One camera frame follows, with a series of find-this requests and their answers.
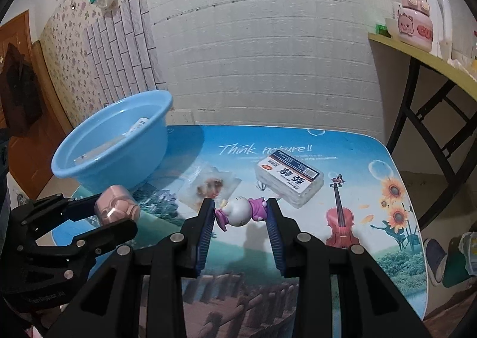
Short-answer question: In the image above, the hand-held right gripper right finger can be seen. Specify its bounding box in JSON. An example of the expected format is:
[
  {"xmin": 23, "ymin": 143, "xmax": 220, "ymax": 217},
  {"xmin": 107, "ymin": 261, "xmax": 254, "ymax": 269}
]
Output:
[{"xmin": 265, "ymin": 197, "xmax": 422, "ymax": 338}]

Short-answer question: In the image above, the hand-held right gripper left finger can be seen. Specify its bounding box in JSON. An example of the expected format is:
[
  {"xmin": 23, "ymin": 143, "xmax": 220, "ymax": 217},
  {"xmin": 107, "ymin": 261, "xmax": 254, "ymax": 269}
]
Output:
[{"xmin": 60, "ymin": 197, "xmax": 217, "ymax": 338}]

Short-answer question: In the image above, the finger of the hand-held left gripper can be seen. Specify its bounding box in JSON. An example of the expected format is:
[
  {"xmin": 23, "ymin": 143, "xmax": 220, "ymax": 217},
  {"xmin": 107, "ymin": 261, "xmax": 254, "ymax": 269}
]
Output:
[
  {"xmin": 10, "ymin": 193, "xmax": 103, "ymax": 229},
  {"xmin": 22, "ymin": 219, "xmax": 138, "ymax": 268}
]

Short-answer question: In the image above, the pink small case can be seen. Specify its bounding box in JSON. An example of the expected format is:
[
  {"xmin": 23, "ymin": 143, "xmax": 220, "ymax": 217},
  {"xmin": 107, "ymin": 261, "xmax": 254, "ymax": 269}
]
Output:
[{"xmin": 94, "ymin": 185, "xmax": 141, "ymax": 227}]

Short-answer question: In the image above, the white purple cat figurine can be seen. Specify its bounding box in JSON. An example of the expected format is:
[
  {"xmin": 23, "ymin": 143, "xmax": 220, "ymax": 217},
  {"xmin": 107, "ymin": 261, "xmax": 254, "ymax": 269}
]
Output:
[{"xmin": 214, "ymin": 196, "xmax": 268, "ymax": 231}]

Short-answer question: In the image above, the blue plastic basin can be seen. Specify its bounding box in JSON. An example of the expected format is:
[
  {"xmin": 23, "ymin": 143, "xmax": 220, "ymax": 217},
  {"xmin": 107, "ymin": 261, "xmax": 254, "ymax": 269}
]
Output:
[{"xmin": 51, "ymin": 90, "xmax": 174, "ymax": 193}]

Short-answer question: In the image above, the long clear plastic packet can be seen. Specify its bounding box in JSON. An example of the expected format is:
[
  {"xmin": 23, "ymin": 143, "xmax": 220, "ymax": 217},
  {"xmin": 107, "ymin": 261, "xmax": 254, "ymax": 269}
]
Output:
[{"xmin": 74, "ymin": 117, "xmax": 151, "ymax": 163}]

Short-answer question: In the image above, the clear small plastic bag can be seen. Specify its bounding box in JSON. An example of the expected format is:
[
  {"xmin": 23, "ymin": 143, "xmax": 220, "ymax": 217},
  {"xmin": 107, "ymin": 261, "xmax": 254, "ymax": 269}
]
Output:
[{"xmin": 178, "ymin": 163, "xmax": 241, "ymax": 212}]

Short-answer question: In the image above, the white labelled plastic box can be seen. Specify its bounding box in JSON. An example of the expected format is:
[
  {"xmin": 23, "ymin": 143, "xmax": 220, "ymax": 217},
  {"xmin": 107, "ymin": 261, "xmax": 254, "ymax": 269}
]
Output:
[{"xmin": 254, "ymin": 154, "xmax": 324, "ymax": 209}]

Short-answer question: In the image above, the brown wooden door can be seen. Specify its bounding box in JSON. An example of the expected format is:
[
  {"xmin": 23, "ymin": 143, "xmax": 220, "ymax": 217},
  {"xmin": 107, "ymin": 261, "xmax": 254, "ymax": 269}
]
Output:
[{"xmin": 0, "ymin": 10, "xmax": 69, "ymax": 201}]

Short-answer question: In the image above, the dark hanging cloth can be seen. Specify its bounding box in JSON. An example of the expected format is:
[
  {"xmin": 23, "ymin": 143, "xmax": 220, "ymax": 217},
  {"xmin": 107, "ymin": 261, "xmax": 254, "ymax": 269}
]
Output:
[{"xmin": 0, "ymin": 42, "xmax": 43, "ymax": 130}]

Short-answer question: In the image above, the blue slipper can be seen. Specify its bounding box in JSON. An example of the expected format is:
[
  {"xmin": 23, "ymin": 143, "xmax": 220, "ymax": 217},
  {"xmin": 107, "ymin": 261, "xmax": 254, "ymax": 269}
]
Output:
[{"xmin": 423, "ymin": 238, "xmax": 448, "ymax": 286}]

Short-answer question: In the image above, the green trash bin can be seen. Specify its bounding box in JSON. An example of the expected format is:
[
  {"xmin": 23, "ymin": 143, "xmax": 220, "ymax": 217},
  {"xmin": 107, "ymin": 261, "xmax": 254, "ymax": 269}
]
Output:
[{"xmin": 443, "ymin": 232, "xmax": 477, "ymax": 286}]

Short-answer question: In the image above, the yellow table with black legs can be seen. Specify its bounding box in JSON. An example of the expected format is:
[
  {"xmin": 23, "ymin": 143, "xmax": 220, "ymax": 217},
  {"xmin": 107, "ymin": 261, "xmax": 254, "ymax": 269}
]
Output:
[{"xmin": 368, "ymin": 32, "xmax": 477, "ymax": 227}]

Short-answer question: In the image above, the pink cartoon jar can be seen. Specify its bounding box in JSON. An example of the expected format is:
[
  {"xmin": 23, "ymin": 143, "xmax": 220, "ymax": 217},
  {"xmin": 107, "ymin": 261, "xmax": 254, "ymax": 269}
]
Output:
[{"xmin": 392, "ymin": 0, "xmax": 435, "ymax": 52}]

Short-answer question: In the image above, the white electric kettle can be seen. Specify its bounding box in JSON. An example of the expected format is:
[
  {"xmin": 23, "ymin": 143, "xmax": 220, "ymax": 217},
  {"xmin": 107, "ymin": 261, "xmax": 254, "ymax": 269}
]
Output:
[{"xmin": 425, "ymin": 0, "xmax": 453, "ymax": 59}]

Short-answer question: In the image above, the white wall socket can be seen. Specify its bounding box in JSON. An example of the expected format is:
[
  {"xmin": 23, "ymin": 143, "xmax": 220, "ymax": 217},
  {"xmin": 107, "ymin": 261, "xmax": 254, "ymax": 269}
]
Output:
[{"xmin": 168, "ymin": 110, "xmax": 194, "ymax": 125}]

